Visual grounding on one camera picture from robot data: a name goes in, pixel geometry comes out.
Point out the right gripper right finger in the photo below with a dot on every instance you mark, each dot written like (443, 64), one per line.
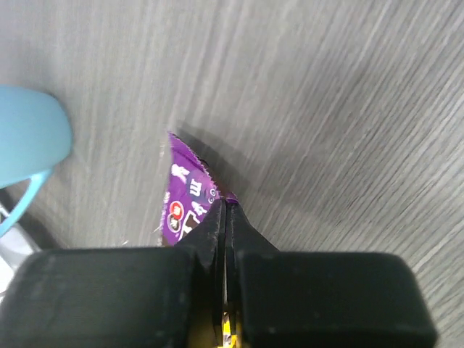
(321, 299)

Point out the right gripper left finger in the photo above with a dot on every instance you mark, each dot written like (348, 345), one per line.
(121, 297)

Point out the purple candy bag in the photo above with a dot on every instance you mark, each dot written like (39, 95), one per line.
(191, 191)

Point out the yellow candy bag upper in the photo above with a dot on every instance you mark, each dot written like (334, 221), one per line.
(231, 330)

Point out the light blue mug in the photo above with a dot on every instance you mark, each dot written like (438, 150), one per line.
(36, 136)

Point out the white wire dish rack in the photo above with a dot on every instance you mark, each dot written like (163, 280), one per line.
(16, 246)

